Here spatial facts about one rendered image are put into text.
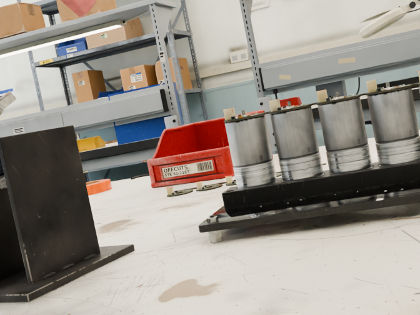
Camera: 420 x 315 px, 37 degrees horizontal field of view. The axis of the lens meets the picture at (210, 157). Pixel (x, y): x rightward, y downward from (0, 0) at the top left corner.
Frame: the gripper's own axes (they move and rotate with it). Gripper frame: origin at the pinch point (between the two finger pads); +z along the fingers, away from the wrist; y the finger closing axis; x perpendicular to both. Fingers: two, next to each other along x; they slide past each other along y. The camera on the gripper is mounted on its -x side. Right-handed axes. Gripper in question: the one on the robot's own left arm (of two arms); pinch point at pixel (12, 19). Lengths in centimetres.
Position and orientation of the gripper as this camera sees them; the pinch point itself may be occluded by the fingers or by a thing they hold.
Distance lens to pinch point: 36.1
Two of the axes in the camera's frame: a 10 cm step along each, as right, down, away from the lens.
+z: 4.3, 7.2, 5.4
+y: -8.5, 1.3, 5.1
